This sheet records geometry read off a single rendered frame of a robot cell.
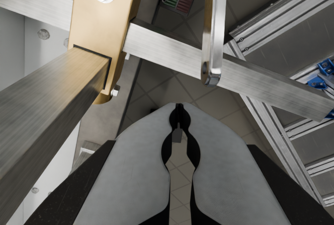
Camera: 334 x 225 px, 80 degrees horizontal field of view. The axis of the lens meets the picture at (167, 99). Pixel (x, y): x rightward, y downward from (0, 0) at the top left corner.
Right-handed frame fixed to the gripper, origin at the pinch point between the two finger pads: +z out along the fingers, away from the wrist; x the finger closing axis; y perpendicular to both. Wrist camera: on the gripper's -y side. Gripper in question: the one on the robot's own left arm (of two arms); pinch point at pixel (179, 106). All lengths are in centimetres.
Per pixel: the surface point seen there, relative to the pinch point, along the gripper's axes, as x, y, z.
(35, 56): -29.8, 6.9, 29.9
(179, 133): 3, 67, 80
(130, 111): -27, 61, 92
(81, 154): -18.6, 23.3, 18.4
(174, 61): -0.3, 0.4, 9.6
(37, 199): -46, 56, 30
